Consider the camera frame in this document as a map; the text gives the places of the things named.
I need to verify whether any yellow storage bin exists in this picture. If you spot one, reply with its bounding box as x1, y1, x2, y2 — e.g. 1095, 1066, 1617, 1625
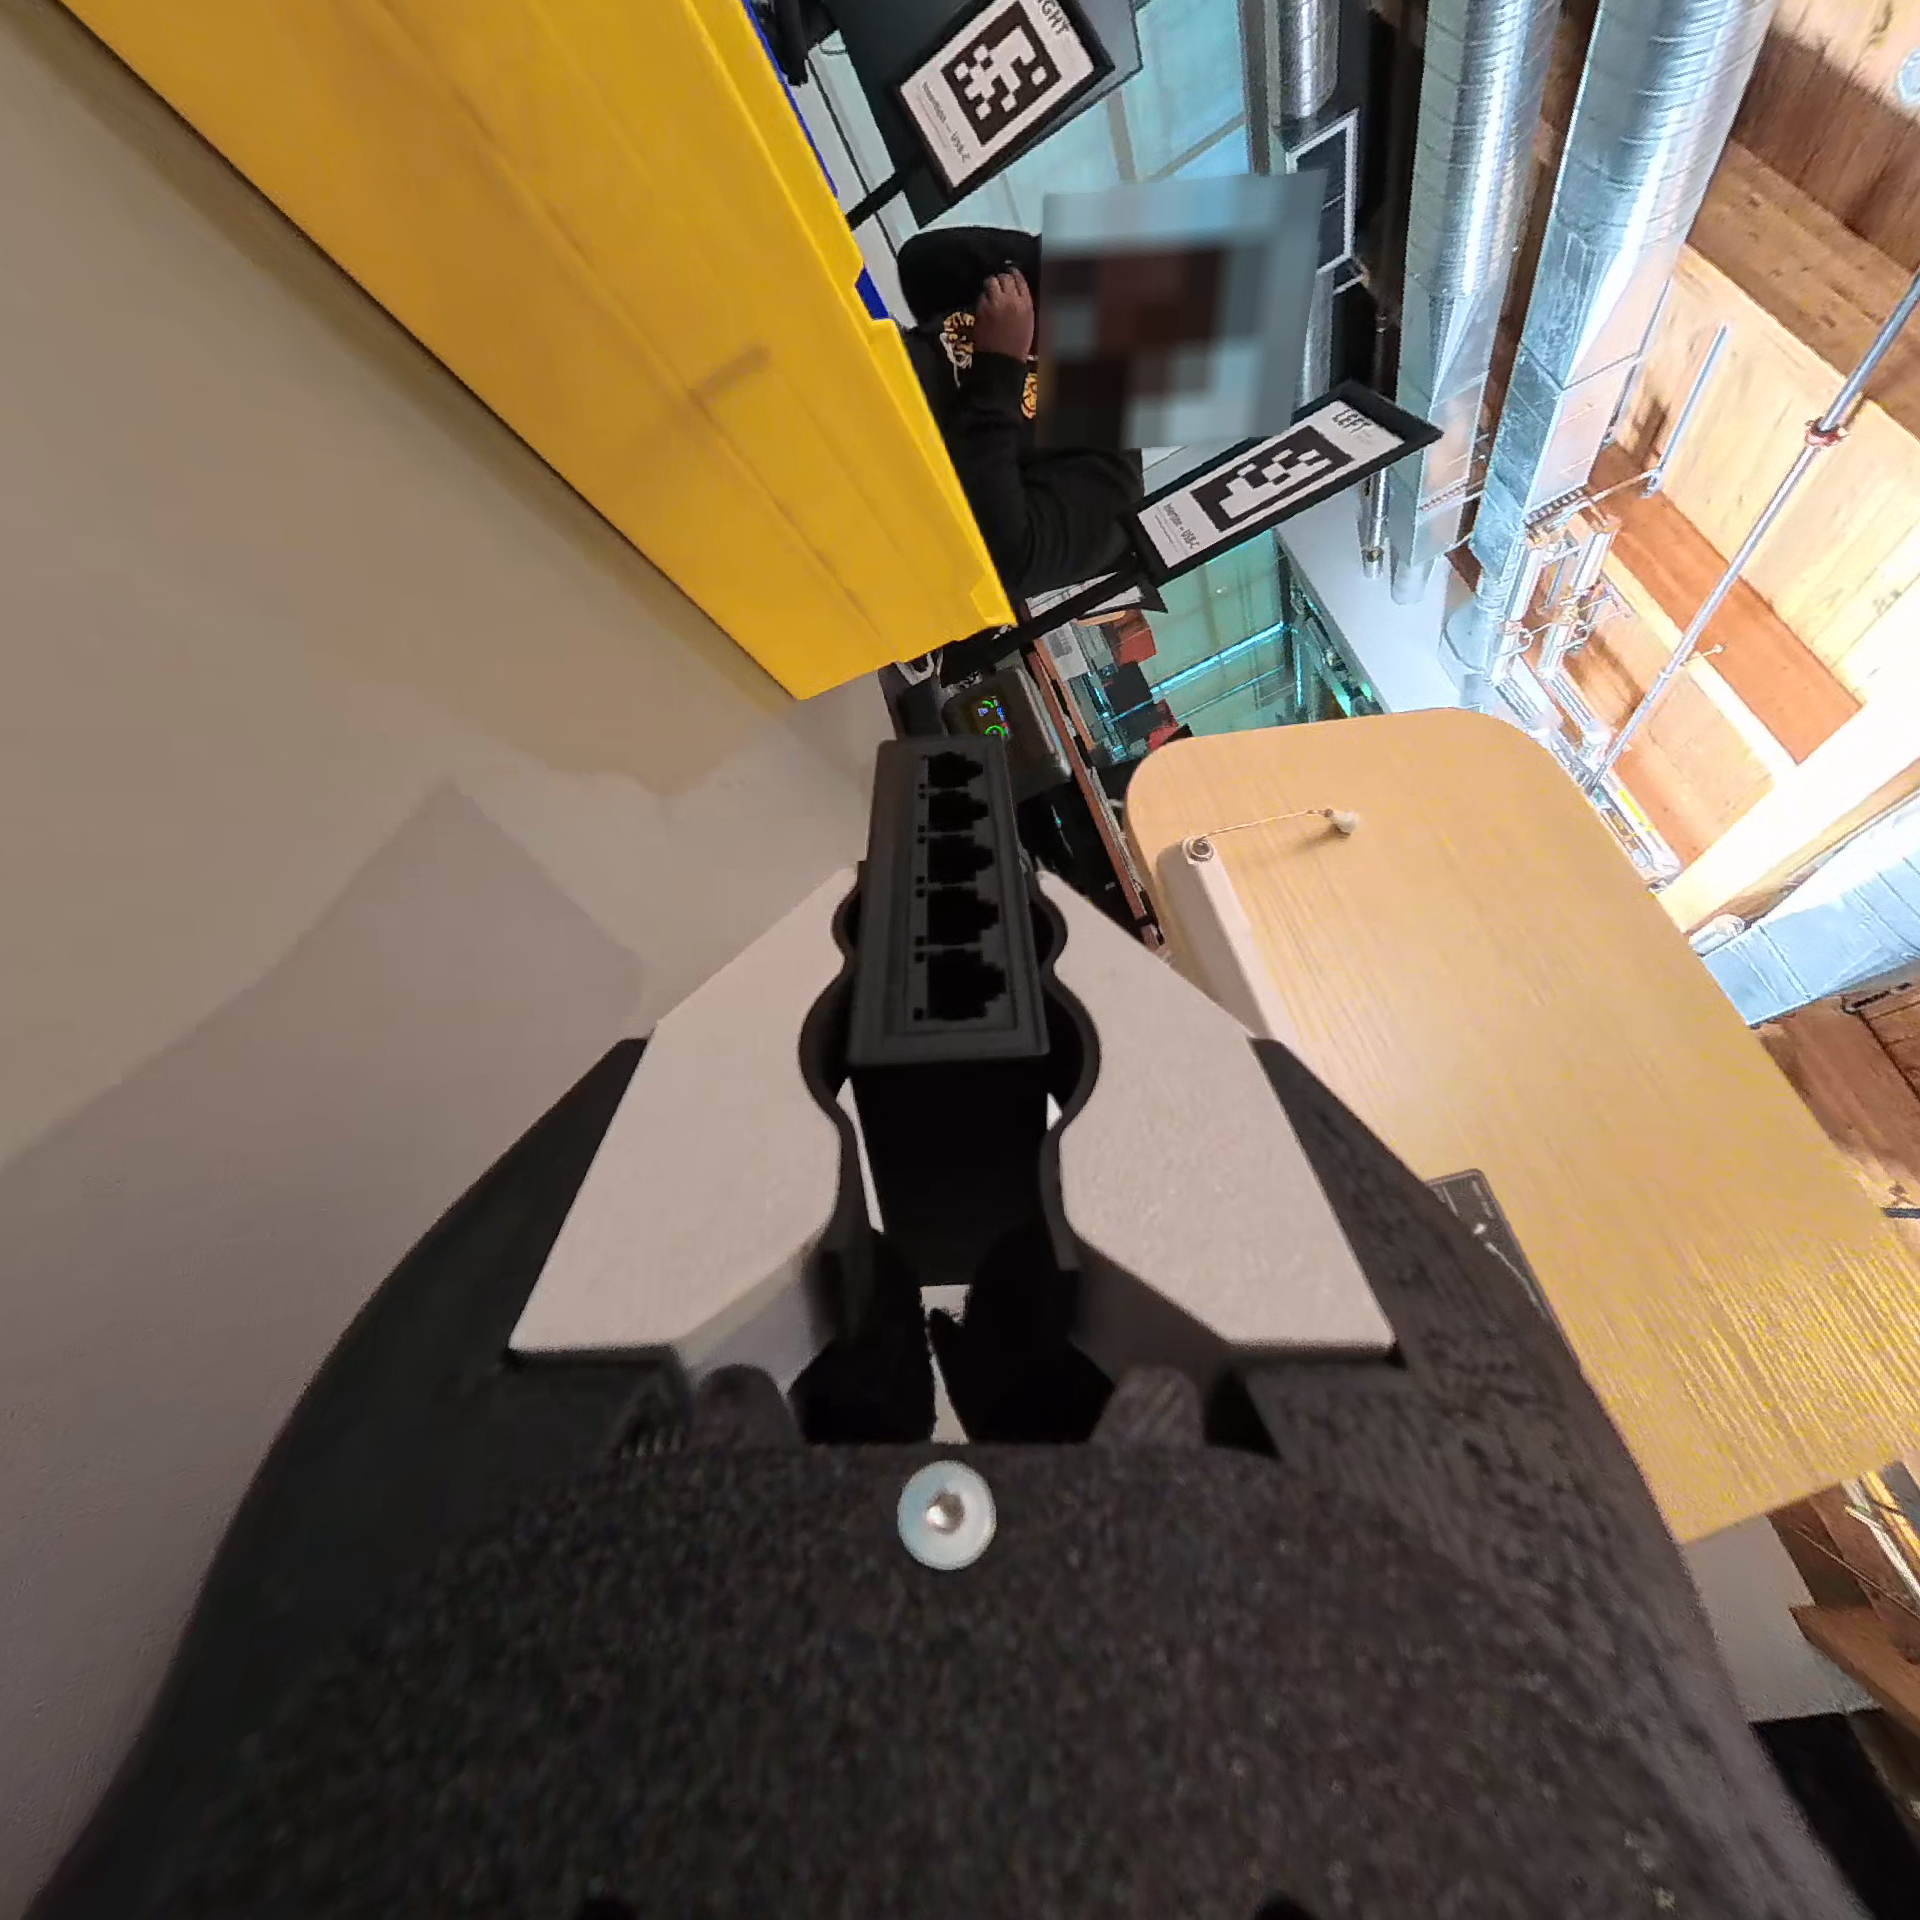
58, 0, 1018, 701

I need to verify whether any wooden panel on white arm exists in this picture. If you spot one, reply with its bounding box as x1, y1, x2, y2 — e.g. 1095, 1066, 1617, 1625
1126, 710, 1920, 1544

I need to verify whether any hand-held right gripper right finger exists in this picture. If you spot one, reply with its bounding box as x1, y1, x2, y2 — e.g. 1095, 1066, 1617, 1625
961, 871, 1401, 1445

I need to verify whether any black power station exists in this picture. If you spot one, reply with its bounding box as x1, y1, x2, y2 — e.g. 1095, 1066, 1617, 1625
937, 667, 1071, 780

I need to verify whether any blue storage bin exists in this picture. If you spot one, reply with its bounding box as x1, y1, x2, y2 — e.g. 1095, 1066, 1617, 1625
747, 0, 875, 319

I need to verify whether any silver ventilation duct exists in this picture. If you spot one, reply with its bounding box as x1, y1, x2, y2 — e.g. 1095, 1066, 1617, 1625
1387, 0, 1561, 600
1446, 0, 1785, 692

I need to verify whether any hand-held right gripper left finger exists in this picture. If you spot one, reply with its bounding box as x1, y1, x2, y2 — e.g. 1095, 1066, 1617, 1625
508, 867, 939, 1445

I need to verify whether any black network switch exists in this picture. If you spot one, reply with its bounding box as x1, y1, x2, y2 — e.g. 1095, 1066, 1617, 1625
843, 736, 1052, 1292

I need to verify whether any fiducial marker sign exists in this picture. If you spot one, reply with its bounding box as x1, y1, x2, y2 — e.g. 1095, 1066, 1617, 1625
1126, 382, 1446, 590
898, 0, 1114, 197

